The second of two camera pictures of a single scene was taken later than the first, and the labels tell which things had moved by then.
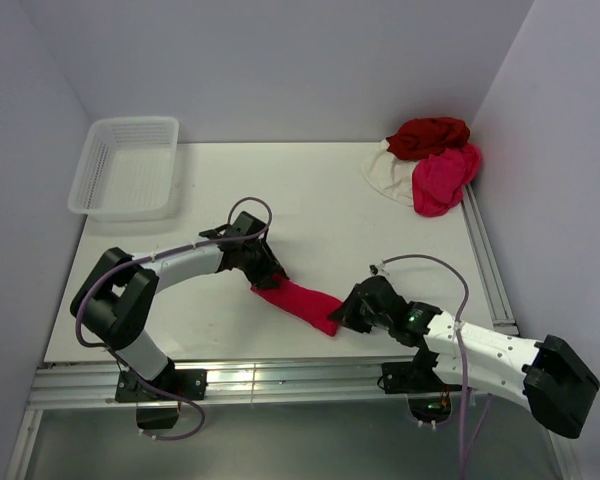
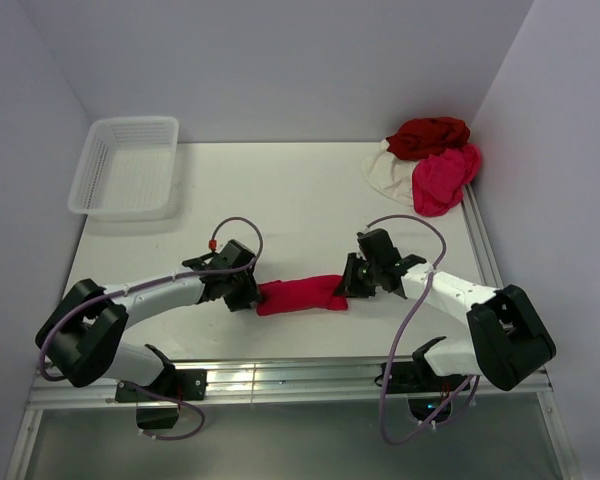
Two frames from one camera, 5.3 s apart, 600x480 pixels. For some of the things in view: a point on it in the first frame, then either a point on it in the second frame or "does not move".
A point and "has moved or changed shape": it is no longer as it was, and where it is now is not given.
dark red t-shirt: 427,136 does not move
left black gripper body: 258,264 to 242,290
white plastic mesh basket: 128,170 does not move
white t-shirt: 389,175 does not move
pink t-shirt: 438,180 does not move
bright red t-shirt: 311,307 has moved or changed shape
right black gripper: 347,314 to 352,260
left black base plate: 191,384 does not move
